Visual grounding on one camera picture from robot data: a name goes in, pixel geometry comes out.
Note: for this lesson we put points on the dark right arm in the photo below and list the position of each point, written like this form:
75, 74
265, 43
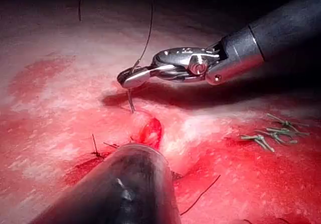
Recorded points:
283, 33

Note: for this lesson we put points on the right arm needle driver jaw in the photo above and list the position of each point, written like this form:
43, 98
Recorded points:
123, 73
136, 77

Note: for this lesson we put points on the curved steel needle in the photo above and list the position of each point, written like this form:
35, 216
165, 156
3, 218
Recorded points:
130, 102

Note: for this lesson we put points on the dark left arm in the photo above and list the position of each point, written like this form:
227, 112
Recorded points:
140, 183

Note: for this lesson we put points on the black thread piece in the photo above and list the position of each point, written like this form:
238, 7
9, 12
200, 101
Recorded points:
203, 194

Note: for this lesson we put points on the right arm needle driver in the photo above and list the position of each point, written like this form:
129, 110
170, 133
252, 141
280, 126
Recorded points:
175, 58

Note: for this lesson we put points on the tissue pad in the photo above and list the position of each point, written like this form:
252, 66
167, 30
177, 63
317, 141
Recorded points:
50, 108

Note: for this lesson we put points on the blue stitching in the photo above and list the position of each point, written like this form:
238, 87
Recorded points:
276, 132

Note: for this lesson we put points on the black stitching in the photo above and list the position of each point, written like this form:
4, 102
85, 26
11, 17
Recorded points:
96, 152

